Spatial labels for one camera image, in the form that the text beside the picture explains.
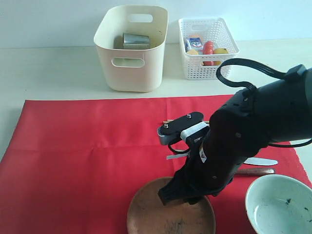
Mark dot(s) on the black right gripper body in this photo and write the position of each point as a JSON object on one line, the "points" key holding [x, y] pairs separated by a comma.
{"points": [[213, 164]]}

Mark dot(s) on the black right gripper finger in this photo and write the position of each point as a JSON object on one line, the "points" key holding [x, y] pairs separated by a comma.
{"points": [[171, 190], [192, 198]]}

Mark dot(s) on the brown wooden plate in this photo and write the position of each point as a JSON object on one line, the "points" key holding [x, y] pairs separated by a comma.
{"points": [[148, 215]]}

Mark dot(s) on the silver table knife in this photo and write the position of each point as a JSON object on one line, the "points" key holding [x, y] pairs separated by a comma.
{"points": [[260, 161]]}

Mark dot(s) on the dark wooden spoon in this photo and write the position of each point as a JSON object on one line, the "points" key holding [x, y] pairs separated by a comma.
{"points": [[255, 171]]}

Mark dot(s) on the pale green ceramic bowl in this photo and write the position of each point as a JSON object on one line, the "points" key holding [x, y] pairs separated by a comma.
{"points": [[279, 204]]}

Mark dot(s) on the yellow lemon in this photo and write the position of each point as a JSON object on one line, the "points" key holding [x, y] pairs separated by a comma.
{"points": [[219, 51]]}

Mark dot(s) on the yellow cheese wedge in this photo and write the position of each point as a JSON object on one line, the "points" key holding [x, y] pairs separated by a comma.
{"points": [[192, 52]]}

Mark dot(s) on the red sausage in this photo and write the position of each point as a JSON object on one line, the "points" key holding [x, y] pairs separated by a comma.
{"points": [[208, 49]]}

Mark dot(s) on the blue white milk carton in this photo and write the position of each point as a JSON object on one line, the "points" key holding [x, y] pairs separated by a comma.
{"points": [[194, 43]]}

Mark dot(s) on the brown egg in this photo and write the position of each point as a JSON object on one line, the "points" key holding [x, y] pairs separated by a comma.
{"points": [[195, 36]]}

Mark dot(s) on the stainless steel cup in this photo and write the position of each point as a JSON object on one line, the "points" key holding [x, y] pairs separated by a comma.
{"points": [[131, 42]]}

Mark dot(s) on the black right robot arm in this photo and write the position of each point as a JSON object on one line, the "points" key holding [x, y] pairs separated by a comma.
{"points": [[248, 122]]}

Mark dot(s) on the white perforated plastic basket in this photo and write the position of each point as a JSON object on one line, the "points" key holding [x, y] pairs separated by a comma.
{"points": [[215, 30]]}

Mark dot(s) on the cream plastic bin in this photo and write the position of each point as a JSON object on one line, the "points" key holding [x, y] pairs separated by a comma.
{"points": [[127, 69]]}

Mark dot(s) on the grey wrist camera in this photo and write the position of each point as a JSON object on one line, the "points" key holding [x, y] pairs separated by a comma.
{"points": [[182, 128]]}

